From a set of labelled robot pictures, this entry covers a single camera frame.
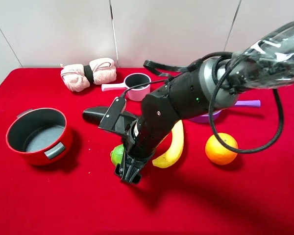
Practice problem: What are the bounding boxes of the pink saucepan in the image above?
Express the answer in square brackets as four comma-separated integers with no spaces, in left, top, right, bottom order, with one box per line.
[101,73,151,101]

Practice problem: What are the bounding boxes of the black braided cable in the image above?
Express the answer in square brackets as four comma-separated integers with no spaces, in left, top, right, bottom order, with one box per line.
[120,50,284,155]

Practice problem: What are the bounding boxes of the red tablecloth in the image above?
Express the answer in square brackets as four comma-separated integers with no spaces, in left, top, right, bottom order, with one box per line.
[0,69,294,235]

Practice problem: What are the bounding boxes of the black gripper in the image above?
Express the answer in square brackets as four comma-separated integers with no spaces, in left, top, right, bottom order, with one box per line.
[115,89,184,184]

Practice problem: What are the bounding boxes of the pink rolled towel black band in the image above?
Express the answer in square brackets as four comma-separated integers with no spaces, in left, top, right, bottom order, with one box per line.
[60,58,117,92]

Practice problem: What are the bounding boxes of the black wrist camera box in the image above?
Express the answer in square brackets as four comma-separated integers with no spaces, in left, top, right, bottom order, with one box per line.
[98,97,138,138]

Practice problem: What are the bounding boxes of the green lime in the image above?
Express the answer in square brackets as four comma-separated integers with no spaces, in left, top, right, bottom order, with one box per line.
[110,144,124,166]

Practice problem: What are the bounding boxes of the yellow banana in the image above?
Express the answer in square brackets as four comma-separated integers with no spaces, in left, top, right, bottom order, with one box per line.
[152,120,184,168]

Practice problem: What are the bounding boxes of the red pot grey handles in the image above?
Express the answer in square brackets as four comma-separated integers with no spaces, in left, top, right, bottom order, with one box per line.
[5,108,73,166]

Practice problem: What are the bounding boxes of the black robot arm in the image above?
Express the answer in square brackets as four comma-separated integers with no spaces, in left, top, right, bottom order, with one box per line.
[115,21,294,184]

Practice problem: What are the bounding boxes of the purple frying pan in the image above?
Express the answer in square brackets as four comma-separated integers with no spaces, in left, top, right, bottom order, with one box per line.
[189,100,261,123]

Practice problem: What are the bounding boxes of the orange fruit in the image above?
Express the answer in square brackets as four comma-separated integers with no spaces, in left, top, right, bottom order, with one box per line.
[205,133,238,165]

